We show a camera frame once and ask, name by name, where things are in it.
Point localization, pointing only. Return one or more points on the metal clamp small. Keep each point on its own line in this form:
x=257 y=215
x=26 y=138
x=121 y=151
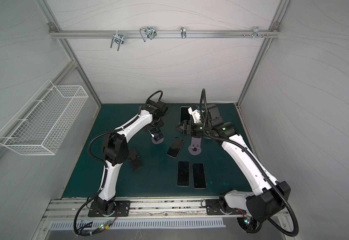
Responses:
x=183 y=32

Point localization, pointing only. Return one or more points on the teal-edged phone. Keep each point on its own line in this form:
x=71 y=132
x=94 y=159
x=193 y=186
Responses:
x=183 y=174

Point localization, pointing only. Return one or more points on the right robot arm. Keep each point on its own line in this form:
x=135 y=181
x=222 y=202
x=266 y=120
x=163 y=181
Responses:
x=268 y=198

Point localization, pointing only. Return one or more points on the black stand left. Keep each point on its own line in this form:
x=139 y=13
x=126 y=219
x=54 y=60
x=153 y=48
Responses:
x=134 y=159

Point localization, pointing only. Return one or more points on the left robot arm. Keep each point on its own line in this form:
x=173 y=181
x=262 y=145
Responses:
x=116 y=151

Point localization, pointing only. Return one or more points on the purple stand right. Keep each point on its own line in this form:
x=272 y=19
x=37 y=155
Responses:
x=195 y=146

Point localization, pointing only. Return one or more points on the slotted cable duct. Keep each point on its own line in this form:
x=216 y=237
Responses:
x=129 y=224

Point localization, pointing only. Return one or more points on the purple-edged phone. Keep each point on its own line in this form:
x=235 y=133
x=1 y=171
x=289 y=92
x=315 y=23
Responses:
x=198 y=172

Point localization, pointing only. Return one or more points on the metal U-bolt clamp centre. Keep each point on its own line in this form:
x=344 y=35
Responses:
x=147 y=33

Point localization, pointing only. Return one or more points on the aluminium cross rail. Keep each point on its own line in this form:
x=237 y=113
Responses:
x=161 y=34

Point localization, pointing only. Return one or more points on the metal U-bolt clamp left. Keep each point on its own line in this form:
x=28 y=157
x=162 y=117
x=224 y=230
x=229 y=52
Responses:
x=117 y=40

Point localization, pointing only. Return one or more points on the white wire basket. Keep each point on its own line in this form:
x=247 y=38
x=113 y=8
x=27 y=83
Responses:
x=40 y=126

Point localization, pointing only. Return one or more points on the metal u-bolt clamp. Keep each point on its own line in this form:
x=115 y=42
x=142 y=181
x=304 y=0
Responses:
x=117 y=40
x=147 y=33

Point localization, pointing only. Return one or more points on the metal bracket right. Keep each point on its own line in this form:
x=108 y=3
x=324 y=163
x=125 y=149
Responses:
x=255 y=34

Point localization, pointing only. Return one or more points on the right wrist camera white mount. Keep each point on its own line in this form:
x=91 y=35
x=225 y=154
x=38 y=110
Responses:
x=196 y=114

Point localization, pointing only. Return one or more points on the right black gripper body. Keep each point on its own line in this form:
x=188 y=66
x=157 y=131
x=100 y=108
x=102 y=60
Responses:
x=186 y=127

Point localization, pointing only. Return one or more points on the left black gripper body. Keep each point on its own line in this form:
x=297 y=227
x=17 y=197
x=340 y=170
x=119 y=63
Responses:
x=155 y=124

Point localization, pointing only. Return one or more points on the pink-edged phone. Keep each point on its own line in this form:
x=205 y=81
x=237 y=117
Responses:
x=175 y=147

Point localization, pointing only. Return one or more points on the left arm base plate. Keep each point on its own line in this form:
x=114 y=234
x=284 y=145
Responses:
x=120 y=209

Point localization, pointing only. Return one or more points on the green table mat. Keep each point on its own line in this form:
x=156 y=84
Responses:
x=158 y=176

